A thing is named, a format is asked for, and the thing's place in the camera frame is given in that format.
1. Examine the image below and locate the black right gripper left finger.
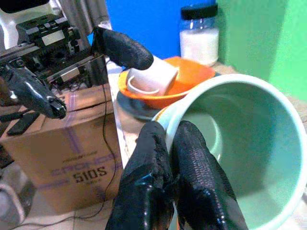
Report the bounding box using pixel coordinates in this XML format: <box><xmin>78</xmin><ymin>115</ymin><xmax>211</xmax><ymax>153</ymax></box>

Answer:
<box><xmin>105</xmin><ymin>120</ymin><xmax>175</xmax><ymax>230</ymax></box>

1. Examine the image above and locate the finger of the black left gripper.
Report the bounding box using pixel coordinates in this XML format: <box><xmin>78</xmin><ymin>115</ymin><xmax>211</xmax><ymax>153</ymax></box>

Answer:
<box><xmin>92</xmin><ymin>26</ymin><xmax>154</xmax><ymax>71</ymax></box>
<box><xmin>0</xmin><ymin>66</ymin><xmax>68</xmax><ymax>120</ymax></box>

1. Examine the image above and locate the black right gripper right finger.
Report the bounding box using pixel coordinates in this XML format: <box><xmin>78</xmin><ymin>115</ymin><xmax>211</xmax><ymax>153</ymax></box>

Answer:
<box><xmin>170</xmin><ymin>120</ymin><xmax>249</xmax><ymax>230</ymax></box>

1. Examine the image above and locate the white mug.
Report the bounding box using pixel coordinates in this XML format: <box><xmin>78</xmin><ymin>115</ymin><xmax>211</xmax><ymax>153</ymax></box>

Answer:
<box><xmin>126</xmin><ymin>55</ymin><xmax>179</xmax><ymax>96</ymax></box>

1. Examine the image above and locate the light green mug yellow label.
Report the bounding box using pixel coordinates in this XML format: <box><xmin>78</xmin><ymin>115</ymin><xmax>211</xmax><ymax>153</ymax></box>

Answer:
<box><xmin>152</xmin><ymin>73</ymin><xmax>307</xmax><ymax>230</ymax></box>

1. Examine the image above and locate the blue backdrop board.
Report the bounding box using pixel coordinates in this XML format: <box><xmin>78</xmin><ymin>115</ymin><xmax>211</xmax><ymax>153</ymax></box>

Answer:
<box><xmin>105</xmin><ymin>0</ymin><xmax>218</xmax><ymax>60</ymax></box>

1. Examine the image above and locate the grey curtain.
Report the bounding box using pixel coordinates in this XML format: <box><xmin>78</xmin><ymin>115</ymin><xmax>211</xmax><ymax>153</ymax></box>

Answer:
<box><xmin>59</xmin><ymin>0</ymin><xmax>111</xmax><ymax>33</ymax></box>

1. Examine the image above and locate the dark round plate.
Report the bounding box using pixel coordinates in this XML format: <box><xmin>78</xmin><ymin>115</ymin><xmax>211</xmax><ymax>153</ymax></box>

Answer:
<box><xmin>117</xmin><ymin>91</ymin><xmax>168</xmax><ymax>121</ymax></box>

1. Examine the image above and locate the brown cardboard box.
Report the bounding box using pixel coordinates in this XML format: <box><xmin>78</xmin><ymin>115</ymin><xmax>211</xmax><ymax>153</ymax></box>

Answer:
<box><xmin>0</xmin><ymin>83</ymin><xmax>124</xmax><ymax>214</ymax></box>

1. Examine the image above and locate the orange bowl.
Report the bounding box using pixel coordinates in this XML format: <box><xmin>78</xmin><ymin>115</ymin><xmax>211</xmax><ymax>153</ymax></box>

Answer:
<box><xmin>118</xmin><ymin>56</ymin><xmax>216</xmax><ymax>110</ymax></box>

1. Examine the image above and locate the glass jar black lid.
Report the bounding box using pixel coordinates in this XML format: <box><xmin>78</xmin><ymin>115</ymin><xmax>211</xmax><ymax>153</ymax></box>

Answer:
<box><xmin>179</xmin><ymin>3</ymin><xmax>220</xmax><ymax>67</ymax></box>

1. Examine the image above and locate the green backdrop board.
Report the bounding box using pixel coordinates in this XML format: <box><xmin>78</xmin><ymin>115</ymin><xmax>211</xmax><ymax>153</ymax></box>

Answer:
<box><xmin>215</xmin><ymin>0</ymin><xmax>307</xmax><ymax>100</ymax></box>

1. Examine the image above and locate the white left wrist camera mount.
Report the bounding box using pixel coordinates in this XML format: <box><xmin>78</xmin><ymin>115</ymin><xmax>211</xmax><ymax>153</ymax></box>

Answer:
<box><xmin>0</xmin><ymin>0</ymin><xmax>65</xmax><ymax>50</ymax></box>

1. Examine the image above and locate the thin black cable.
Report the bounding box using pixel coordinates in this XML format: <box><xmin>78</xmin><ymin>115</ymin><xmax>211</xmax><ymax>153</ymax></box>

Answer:
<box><xmin>14</xmin><ymin>81</ymin><xmax>120</xmax><ymax>228</ymax></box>

